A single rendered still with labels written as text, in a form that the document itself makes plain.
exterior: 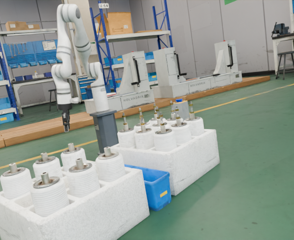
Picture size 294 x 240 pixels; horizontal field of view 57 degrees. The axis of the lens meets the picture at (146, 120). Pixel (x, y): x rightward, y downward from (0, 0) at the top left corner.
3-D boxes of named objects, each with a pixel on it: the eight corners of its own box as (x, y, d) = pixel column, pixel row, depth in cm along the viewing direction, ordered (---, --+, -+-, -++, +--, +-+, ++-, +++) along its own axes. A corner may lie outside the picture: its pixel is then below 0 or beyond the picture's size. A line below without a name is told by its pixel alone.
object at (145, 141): (136, 172, 126) (130, 134, 123) (144, 164, 135) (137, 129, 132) (156, 171, 123) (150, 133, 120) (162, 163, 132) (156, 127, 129)
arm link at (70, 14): (78, 0, 143) (92, 39, 163) (61, 0, 144) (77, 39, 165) (72, 10, 137) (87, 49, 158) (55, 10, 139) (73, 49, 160)
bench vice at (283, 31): (282, 35, 512) (281, 22, 508) (291, 34, 498) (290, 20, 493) (269, 37, 492) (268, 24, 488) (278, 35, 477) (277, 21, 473)
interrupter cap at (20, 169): (-1, 175, 95) (-2, 173, 95) (20, 167, 100) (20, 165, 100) (7, 178, 90) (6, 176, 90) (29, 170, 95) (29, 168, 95)
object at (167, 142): (184, 167, 122) (178, 128, 119) (173, 176, 115) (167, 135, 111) (166, 166, 128) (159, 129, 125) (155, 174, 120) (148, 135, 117)
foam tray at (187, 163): (114, 181, 138) (107, 147, 135) (161, 155, 166) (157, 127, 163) (175, 196, 112) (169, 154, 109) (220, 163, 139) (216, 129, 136)
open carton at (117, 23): (98, 40, 660) (94, 18, 651) (123, 37, 699) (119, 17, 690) (109, 35, 613) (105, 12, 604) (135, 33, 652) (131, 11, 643)
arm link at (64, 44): (50, 50, 140) (65, 50, 138) (55, 0, 142) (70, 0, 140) (59, 56, 149) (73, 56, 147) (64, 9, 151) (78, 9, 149)
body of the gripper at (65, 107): (58, 100, 150) (60, 117, 152) (56, 103, 142) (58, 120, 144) (72, 100, 151) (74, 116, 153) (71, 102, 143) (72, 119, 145)
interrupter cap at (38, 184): (28, 186, 79) (27, 184, 79) (52, 176, 84) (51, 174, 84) (40, 191, 74) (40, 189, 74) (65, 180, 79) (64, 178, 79)
